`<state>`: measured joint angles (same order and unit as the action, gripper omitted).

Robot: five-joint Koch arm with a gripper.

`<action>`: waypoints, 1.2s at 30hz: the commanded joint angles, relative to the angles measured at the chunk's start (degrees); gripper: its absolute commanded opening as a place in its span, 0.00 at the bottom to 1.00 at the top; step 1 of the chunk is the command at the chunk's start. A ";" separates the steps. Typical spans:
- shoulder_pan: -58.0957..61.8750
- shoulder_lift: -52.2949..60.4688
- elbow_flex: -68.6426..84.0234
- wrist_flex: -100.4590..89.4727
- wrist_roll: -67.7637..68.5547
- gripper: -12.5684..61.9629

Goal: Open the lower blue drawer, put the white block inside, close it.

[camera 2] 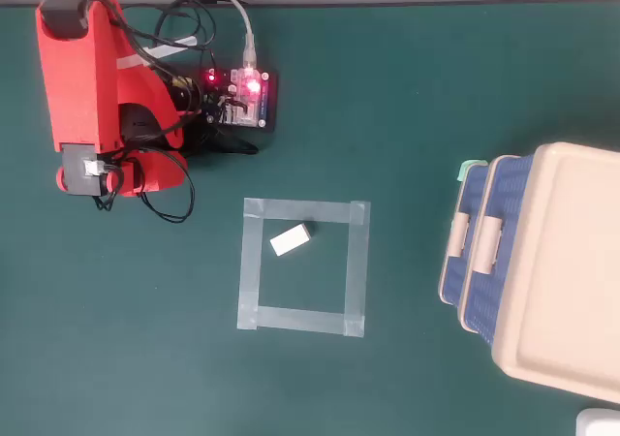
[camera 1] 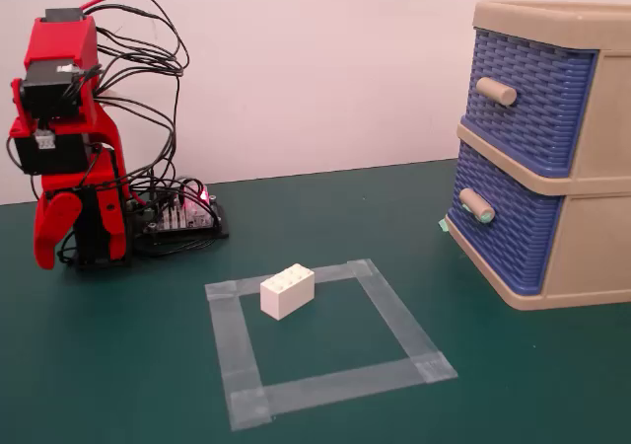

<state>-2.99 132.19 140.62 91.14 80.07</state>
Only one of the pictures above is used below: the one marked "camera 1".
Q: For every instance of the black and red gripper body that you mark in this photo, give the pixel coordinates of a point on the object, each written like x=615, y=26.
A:
x=47, y=150

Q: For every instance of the blue drawer green-taped knob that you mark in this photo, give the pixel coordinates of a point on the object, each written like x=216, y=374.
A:
x=503, y=222

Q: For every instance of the red fixed gripper finger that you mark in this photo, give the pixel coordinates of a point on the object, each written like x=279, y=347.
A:
x=112, y=217

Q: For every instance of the clear tape strip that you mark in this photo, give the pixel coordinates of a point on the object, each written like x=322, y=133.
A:
x=399, y=320
x=296, y=278
x=236, y=355
x=340, y=382

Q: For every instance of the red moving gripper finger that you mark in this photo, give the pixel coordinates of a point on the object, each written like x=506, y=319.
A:
x=51, y=227

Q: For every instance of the white building block cube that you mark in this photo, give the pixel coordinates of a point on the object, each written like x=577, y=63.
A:
x=287, y=291

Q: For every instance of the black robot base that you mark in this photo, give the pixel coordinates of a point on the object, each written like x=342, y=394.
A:
x=91, y=232

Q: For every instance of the small green tape piece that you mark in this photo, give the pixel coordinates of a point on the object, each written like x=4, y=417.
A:
x=444, y=225

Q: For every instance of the beige plastic drawer cabinet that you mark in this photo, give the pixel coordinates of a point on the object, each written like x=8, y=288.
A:
x=591, y=168

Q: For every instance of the motor controller circuit board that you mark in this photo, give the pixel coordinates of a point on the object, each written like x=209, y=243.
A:
x=185, y=214

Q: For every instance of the blue drawer plain beige knob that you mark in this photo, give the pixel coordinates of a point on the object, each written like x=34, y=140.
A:
x=532, y=98

